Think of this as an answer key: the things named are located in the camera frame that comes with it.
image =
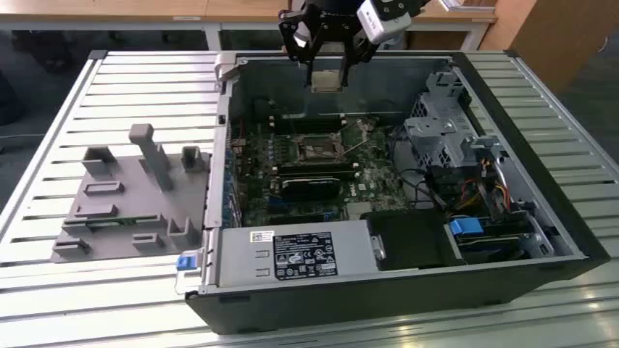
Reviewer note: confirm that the black expansion slot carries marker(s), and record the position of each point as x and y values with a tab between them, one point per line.
295	218

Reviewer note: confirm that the black plastic shroud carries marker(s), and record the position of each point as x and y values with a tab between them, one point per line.
411	239

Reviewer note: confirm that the green motherboard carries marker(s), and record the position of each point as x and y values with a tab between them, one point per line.
376	174

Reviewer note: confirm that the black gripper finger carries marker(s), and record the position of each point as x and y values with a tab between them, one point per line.
363	50
299	40

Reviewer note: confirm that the black RAM slot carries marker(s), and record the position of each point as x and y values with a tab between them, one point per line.
309	125
309	121
313	173
313	165
313	169
309	116

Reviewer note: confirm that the black hard disk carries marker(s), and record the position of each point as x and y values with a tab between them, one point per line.
488	250

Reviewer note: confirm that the silver metal drive cage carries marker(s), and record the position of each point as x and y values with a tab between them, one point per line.
429	137

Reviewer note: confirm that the wooden cabinet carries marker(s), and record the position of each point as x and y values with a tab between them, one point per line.
556	36

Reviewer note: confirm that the silver disk bay frame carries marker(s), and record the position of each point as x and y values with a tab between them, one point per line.
507	170

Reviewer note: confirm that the silver chipset heatsink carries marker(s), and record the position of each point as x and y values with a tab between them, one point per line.
360	208

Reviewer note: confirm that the blue disk carrier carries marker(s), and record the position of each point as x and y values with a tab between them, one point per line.
465	226

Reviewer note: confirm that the wooden desk white frame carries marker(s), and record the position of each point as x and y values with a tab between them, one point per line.
144	9

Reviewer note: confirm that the blue case latch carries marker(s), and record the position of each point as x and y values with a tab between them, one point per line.
187	262

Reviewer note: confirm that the grey power supply unit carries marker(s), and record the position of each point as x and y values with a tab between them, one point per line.
241	261

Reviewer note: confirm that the black open PC case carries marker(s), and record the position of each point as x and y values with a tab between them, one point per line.
337	308

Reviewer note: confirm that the grey case latch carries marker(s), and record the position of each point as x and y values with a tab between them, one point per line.
224	67

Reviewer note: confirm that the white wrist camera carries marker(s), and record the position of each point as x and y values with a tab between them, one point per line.
381	21

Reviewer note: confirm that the black graphics card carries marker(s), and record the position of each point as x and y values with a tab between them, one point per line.
309	190

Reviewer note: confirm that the CPU socket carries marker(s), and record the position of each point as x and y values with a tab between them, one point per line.
313	146

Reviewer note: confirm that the silver square CPU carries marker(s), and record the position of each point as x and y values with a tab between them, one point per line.
325	81

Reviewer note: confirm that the grey plastic parts rack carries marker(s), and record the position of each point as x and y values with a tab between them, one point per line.
131	203

